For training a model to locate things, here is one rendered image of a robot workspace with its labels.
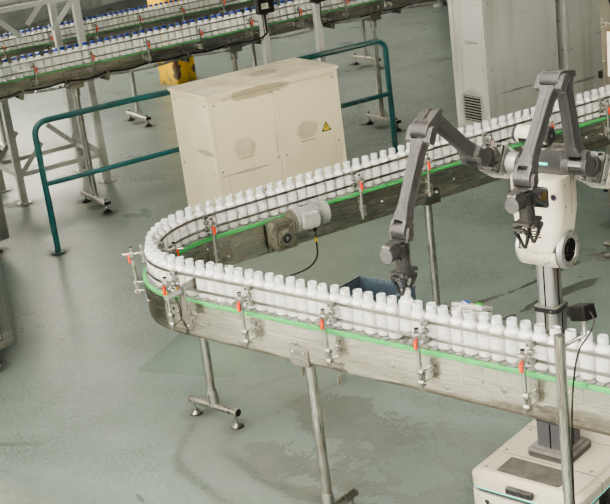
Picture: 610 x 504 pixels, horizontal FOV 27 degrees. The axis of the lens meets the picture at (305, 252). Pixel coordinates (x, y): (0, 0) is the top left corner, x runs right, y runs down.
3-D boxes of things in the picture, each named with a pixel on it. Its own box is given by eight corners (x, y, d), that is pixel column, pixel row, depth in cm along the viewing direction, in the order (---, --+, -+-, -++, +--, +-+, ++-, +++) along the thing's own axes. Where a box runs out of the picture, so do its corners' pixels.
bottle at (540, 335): (532, 364, 446) (529, 322, 441) (549, 363, 446) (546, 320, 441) (535, 372, 441) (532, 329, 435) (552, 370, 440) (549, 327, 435)
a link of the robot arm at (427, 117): (439, 102, 464) (417, 99, 471) (427, 135, 462) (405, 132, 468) (493, 152, 498) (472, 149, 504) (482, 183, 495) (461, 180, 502)
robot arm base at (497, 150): (499, 173, 504) (505, 144, 505) (489, 169, 498) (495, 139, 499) (480, 171, 510) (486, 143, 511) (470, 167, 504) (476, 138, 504)
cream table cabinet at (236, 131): (312, 202, 1005) (293, 56, 966) (355, 217, 954) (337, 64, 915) (190, 239, 954) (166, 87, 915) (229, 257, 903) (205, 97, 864)
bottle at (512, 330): (511, 365, 448) (507, 323, 442) (503, 359, 453) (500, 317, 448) (526, 361, 450) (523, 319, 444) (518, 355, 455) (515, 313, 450)
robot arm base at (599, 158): (586, 151, 482) (580, 181, 481) (577, 146, 476) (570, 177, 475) (607, 153, 476) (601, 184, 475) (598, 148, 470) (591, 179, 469)
